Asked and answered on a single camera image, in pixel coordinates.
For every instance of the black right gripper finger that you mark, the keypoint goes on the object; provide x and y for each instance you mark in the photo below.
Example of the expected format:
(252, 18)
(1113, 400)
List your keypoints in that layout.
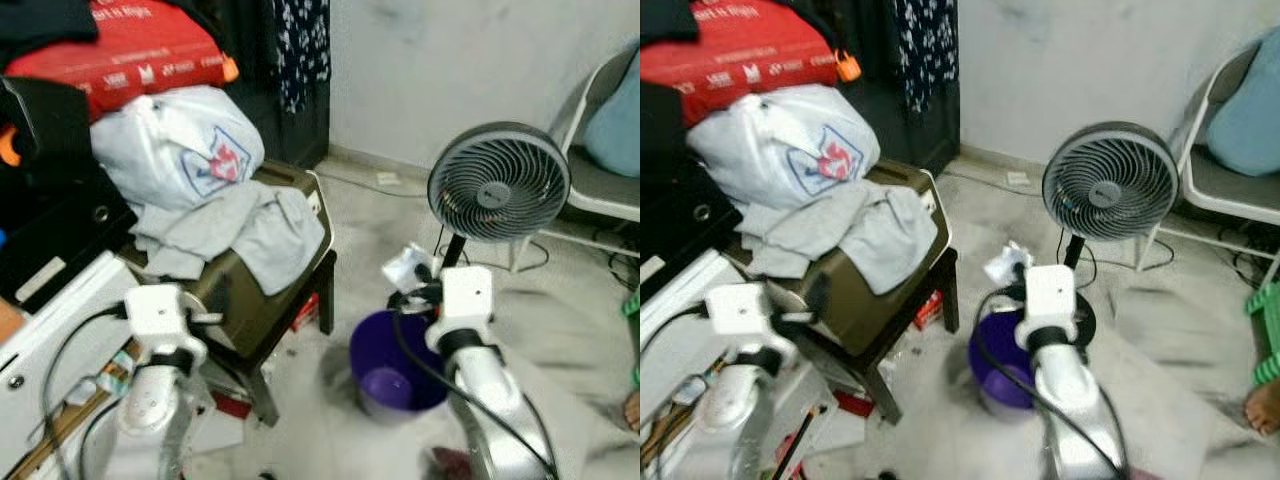
(427, 272)
(1021, 271)

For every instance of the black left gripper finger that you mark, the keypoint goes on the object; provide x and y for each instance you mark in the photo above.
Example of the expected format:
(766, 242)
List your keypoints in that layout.
(817, 296)
(218, 298)

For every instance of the white paper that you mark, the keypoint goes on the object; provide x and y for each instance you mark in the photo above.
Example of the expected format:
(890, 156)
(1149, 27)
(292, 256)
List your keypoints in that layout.
(405, 265)
(1003, 265)

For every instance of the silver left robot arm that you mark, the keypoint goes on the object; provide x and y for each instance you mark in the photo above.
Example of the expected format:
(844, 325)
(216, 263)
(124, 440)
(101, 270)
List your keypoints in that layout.
(735, 410)
(150, 410)

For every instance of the olive brown case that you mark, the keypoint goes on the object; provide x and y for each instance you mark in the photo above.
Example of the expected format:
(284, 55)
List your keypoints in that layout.
(250, 315)
(860, 315)

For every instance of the purple waste bin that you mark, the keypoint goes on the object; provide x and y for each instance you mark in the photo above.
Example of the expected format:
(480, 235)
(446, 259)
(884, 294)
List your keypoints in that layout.
(375, 350)
(990, 360)

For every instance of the grey cloth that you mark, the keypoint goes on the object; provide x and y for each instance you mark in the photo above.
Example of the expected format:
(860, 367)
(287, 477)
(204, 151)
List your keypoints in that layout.
(260, 240)
(880, 240)

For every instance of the small red box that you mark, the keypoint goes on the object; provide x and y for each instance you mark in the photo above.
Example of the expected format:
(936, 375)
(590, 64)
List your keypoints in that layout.
(305, 312)
(928, 310)

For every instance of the white power strip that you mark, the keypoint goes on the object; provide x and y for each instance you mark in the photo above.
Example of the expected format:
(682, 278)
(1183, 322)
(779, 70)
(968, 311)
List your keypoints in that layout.
(1017, 180)
(387, 180)

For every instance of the dark wooden stool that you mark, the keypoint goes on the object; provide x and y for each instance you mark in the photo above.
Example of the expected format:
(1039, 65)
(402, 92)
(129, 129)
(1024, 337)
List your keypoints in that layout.
(875, 385)
(265, 390)

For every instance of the grey round fan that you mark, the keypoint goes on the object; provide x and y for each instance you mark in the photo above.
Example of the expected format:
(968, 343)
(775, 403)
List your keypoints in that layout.
(500, 190)
(1110, 185)

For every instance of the white cabinet panel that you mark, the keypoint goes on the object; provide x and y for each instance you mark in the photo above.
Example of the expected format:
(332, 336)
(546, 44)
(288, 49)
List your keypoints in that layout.
(30, 360)
(680, 300)

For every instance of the black box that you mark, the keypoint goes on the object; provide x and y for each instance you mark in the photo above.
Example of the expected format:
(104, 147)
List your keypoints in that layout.
(680, 220)
(50, 220)

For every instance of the white plastic bag with logo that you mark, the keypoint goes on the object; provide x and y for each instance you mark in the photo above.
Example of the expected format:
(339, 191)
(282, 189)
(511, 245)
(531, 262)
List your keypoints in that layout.
(760, 150)
(150, 150)

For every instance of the green plastic stool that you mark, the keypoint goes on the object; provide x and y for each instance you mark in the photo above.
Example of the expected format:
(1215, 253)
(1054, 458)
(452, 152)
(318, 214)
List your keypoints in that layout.
(1265, 330)
(632, 305)

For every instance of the black cabinet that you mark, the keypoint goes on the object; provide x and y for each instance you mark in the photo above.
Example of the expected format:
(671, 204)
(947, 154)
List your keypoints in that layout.
(255, 120)
(880, 110)

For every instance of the orange clip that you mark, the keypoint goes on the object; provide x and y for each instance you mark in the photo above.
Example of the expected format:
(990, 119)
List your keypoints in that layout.
(231, 70)
(849, 67)

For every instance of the blue cushion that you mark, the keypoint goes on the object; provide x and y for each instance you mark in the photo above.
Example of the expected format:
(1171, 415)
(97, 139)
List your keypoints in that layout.
(1250, 120)
(615, 130)

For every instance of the dark floral print garment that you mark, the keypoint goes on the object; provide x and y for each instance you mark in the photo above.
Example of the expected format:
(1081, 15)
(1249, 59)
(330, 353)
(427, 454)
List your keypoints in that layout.
(925, 50)
(300, 50)

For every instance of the red printed bag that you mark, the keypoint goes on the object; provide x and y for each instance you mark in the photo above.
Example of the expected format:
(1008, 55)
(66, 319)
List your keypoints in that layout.
(740, 55)
(130, 50)

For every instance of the person in grey trousers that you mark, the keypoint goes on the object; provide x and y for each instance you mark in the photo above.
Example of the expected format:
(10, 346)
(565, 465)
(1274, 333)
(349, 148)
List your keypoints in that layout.
(1263, 410)

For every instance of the black cloth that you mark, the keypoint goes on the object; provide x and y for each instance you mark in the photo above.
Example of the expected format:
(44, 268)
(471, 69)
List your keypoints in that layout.
(665, 20)
(40, 30)

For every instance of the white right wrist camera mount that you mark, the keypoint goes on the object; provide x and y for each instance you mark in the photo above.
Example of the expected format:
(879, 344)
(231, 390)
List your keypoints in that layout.
(1050, 295)
(467, 295)

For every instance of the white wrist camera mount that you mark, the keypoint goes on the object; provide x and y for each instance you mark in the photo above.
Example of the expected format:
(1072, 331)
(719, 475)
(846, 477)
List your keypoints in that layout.
(1050, 295)
(160, 310)
(467, 295)
(740, 310)

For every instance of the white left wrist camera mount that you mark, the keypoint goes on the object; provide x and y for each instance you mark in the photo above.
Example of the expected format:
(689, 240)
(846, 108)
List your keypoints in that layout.
(160, 310)
(740, 310)

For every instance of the white frame chair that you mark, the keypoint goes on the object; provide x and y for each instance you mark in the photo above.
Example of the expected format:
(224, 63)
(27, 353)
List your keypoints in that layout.
(600, 195)
(1230, 190)

